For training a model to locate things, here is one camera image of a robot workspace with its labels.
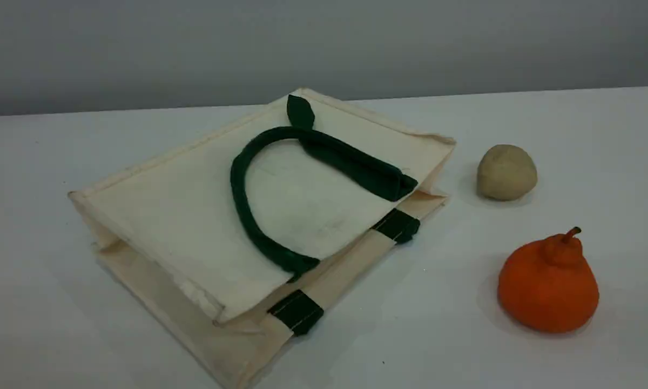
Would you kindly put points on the beige round ball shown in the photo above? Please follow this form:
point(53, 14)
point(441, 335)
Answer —
point(507, 175)

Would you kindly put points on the orange tangerine with stem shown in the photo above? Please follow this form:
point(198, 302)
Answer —
point(548, 286)

